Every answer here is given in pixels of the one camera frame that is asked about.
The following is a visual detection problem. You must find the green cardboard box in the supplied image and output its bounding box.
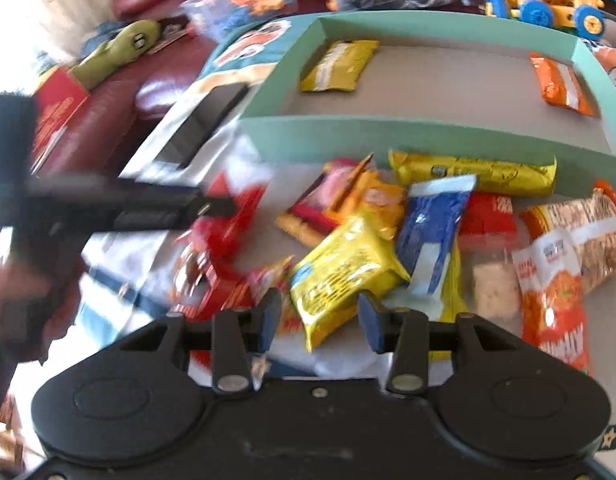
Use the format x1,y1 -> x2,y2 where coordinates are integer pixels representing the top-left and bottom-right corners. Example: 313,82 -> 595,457
236,11 -> 616,158

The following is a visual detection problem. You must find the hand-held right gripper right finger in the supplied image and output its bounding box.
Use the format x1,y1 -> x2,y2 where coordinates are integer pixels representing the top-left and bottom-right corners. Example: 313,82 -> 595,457
357,293 -> 534,395

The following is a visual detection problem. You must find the red brown snack packet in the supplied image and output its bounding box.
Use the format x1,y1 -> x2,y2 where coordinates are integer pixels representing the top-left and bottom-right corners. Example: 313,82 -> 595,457
170,250 -> 253,321

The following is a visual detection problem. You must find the red box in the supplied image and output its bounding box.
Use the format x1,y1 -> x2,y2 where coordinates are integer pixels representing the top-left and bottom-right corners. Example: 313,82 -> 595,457
30,67 -> 91,161

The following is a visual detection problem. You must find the printed blanket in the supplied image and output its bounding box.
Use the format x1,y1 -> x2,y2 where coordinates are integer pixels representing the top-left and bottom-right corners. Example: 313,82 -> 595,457
8,17 -> 616,466

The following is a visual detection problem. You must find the shiny red snack packet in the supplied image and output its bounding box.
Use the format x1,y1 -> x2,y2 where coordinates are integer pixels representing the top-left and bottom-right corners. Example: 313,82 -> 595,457
175,172 -> 269,286

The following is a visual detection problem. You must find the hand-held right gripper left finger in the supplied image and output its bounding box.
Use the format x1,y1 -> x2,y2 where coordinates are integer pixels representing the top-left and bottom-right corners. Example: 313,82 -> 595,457
108,287 -> 285,395

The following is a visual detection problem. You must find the blue white snack packet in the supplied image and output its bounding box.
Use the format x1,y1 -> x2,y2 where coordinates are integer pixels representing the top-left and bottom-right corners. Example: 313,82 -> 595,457
395,175 -> 478,296

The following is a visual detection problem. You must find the pink red snack packet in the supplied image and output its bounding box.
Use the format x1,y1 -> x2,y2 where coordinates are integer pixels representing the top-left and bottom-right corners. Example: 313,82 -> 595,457
275,157 -> 376,248

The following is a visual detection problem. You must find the olive yellow snack packet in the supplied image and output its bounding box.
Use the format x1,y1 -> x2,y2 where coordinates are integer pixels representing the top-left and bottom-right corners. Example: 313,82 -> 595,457
301,40 -> 380,93

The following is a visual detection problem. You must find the green plush toy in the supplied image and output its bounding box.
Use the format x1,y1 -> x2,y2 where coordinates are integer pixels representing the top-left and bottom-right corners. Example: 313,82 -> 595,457
70,20 -> 163,91

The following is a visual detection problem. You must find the person's left hand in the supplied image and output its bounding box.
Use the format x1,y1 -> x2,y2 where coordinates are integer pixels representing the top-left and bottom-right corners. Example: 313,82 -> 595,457
0,255 -> 85,366

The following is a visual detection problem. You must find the long yellow snack bar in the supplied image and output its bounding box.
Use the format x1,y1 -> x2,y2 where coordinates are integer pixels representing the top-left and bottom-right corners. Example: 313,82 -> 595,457
388,150 -> 558,198

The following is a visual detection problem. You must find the clear plastic toy container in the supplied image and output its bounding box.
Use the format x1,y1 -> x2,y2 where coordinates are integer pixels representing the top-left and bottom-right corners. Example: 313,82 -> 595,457
180,0 -> 299,43

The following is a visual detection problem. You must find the tan noodle snack packet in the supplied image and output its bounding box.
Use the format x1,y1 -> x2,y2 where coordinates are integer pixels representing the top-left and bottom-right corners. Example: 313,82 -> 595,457
520,180 -> 616,296

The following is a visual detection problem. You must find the orange yellow snack packet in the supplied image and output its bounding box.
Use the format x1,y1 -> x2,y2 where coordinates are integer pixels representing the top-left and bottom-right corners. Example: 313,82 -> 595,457
328,170 -> 409,241

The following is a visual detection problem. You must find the floral red gold candy packet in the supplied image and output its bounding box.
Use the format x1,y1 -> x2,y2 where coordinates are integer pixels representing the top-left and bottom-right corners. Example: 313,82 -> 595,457
243,257 -> 299,331

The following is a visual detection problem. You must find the red cracker packet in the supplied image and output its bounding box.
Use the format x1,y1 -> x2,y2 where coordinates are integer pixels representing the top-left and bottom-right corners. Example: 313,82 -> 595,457
458,192 -> 523,318

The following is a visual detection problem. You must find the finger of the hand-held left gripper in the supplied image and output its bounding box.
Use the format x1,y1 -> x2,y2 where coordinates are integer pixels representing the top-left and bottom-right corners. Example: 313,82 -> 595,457
25,179 -> 237,234

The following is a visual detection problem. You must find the orange white noodle snack packet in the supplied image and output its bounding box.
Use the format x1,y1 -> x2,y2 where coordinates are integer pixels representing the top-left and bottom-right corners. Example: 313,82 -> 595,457
512,232 -> 596,376

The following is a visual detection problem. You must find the bright yellow snack packet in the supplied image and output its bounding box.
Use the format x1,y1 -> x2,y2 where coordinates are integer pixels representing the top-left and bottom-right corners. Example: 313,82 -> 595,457
288,217 -> 411,353

